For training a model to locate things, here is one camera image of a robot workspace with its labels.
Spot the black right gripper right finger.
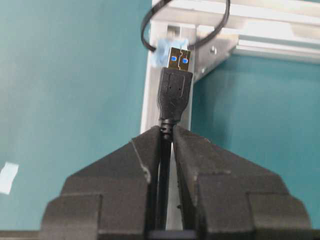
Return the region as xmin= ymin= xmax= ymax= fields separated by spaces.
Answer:
xmin=173 ymin=126 xmax=313 ymax=240

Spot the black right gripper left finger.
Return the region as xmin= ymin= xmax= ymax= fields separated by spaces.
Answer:
xmin=39 ymin=126 xmax=160 ymax=240

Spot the black USB cable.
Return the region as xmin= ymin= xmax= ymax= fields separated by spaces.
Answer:
xmin=154 ymin=46 xmax=194 ymax=231

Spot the white tape patch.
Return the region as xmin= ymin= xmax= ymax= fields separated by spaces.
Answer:
xmin=0 ymin=162 xmax=19 ymax=195

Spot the blue tape piece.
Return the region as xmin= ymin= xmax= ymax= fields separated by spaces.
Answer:
xmin=151 ymin=38 xmax=189 ymax=68

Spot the square aluminium extrusion frame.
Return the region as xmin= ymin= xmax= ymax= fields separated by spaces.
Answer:
xmin=139 ymin=0 xmax=320 ymax=231

